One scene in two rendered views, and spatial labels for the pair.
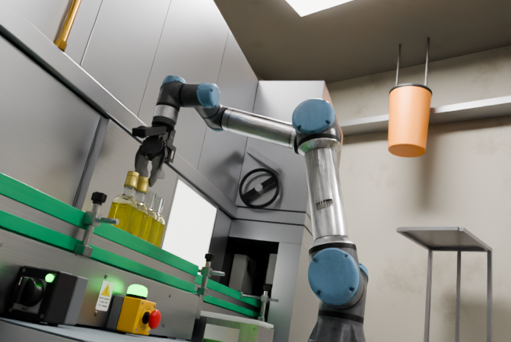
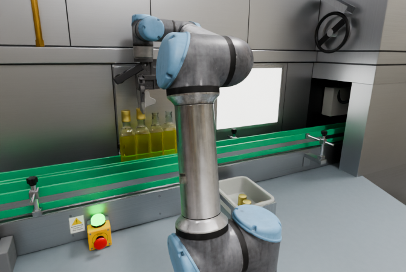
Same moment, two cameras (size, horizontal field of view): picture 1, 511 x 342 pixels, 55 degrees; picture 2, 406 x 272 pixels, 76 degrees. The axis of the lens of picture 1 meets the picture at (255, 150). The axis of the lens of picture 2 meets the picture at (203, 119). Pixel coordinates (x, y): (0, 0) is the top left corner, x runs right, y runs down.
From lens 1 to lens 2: 118 cm
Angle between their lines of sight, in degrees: 55
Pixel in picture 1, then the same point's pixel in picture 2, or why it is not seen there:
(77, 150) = (101, 98)
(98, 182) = not seen: hidden behind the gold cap
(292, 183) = (365, 20)
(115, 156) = (133, 87)
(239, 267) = (328, 98)
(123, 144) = not seen: hidden behind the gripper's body
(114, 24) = not seen: outside the picture
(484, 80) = not seen: outside the picture
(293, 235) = (365, 76)
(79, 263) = (35, 220)
